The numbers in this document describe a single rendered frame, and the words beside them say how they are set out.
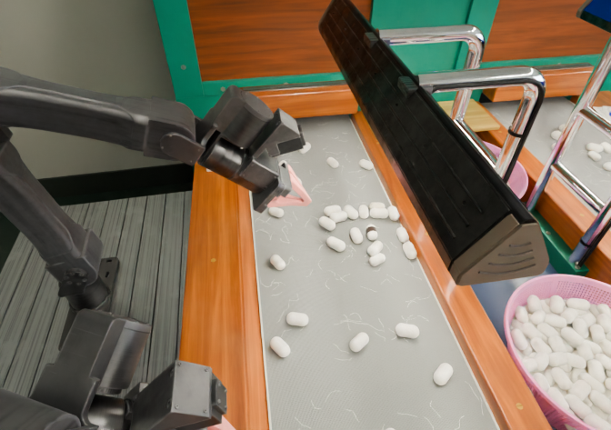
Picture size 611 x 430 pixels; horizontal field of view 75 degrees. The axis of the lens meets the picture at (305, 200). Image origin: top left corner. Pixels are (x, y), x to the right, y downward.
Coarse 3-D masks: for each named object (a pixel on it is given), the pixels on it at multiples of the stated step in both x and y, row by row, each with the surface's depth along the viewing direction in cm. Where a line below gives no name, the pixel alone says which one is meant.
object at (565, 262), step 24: (600, 72) 66; (576, 120) 72; (600, 120) 67; (552, 168) 78; (576, 192) 73; (600, 216) 68; (552, 240) 81; (600, 240) 70; (552, 264) 80; (576, 264) 75
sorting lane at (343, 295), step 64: (320, 128) 108; (320, 192) 88; (384, 192) 88; (256, 256) 74; (320, 256) 74; (320, 320) 64; (384, 320) 64; (320, 384) 57; (384, 384) 57; (448, 384) 57
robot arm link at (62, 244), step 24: (0, 144) 53; (0, 168) 50; (24, 168) 55; (0, 192) 53; (24, 192) 54; (24, 216) 56; (48, 216) 58; (48, 240) 60; (72, 240) 62; (96, 240) 68; (48, 264) 62; (72, 264) 63; (96, 264) 66
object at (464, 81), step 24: (456, 24) 57; (480, 48) 59; (432, 72) 45; (456, 72) 45; (480, 72) 45; (504, 72) 46; (528, 72) 46; (408, 96) 45; (456, 96) 65; (528, 96) 49; (456, 120) 67; (528, 120) 50; (480, 144) 61; (504, 144) 54; (504, 168) 56
